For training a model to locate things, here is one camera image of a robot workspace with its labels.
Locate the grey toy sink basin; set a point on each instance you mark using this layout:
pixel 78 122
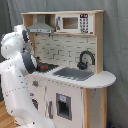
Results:
pixel 74 74

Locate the black toy stovetop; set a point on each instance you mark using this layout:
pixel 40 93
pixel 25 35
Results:
pixel 45 67

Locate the right red oven knob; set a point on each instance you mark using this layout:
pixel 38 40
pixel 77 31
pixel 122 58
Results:
pixel 35 83

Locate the toy microwave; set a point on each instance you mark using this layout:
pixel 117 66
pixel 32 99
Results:
pixel 75 23

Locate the grey range hood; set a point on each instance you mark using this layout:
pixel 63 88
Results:
pixel 42 25

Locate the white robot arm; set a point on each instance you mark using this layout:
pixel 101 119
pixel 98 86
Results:
pixel 19 61

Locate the wooden toy kitchen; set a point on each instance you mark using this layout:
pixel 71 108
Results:
pixel 63 49

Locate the black toy faucet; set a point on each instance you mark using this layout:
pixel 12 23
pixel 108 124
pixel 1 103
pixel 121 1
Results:
pixel 83 63

